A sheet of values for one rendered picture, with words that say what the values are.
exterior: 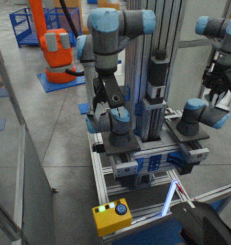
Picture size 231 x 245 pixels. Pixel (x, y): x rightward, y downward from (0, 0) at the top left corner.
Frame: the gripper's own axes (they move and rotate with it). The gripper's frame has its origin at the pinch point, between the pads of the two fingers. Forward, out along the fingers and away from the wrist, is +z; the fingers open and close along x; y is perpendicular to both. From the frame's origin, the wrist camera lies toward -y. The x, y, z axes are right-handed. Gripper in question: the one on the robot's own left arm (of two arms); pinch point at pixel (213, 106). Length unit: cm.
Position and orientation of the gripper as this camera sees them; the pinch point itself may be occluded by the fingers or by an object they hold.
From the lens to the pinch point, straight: 96.8
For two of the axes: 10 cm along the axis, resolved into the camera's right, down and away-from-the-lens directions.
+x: -9.4, 2.2, -2.7
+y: -3.5, -6.0, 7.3
